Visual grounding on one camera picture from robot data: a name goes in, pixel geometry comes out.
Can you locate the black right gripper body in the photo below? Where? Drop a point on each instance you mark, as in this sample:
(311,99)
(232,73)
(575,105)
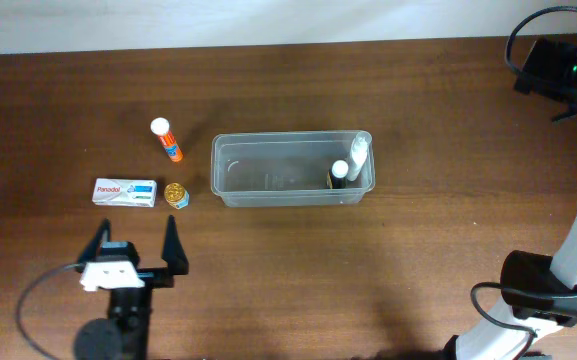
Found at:
(546,65)

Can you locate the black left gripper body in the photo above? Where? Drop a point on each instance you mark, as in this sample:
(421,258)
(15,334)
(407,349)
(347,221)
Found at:
(153,276)

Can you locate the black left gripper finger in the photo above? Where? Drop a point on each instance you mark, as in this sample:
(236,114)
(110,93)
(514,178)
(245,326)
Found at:
(91,250)
(173,253)

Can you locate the dark bottle white cap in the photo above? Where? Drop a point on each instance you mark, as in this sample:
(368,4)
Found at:
(336,176)

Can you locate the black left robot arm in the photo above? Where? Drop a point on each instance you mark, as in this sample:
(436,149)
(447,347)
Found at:
(123,333)

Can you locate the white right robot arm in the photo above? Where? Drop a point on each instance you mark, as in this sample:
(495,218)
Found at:
(536,295)

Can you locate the clear plastic container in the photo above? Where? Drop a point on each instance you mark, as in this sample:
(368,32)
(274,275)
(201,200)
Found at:
(285,169)

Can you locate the white Panadol box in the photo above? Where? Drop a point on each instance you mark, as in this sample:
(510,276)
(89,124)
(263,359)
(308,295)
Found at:
(124,192)

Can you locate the small gold-lidded jar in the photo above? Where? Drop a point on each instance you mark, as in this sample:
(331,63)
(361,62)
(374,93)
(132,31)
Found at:
(176,195)

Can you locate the orange effervescent tablet tube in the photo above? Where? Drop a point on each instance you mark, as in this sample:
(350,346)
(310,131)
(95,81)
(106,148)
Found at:
(161,128)

